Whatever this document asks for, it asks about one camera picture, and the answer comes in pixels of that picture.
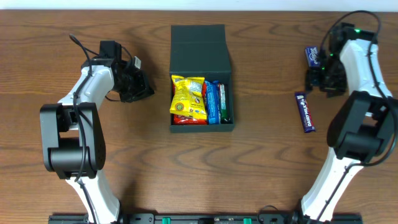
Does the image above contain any dark green box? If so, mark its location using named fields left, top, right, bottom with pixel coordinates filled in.
left=169, top=24, right=235, bottom=133

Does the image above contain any red Hacks candy bag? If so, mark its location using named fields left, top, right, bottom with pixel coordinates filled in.
left=173, top=83, right=208, bottom=125

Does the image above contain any blue Oreo cookie pack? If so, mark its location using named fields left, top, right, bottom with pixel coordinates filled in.
left=205, top=81, right=221, bottom=125

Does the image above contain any green and white wafer bar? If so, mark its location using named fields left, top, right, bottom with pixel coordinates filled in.
left=218, top=83, right=230, bottom=123

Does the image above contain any blue Dairy Milk chocolate bar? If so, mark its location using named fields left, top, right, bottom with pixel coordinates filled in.
left=295, top=92, right=316, bottom=133

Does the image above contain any small blue Eclipse mint box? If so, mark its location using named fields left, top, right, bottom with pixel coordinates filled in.
left=305, top=46, right=320, bottom=68

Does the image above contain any yellow snack packet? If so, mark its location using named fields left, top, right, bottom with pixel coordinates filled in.
left=169, top=75, right=207, bottom=119

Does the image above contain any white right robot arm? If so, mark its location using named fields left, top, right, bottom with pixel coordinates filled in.
left=291, top=22, right=397, bottom=223

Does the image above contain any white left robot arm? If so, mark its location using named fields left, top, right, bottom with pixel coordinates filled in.
left=40, top=40, right=154, bottom=223

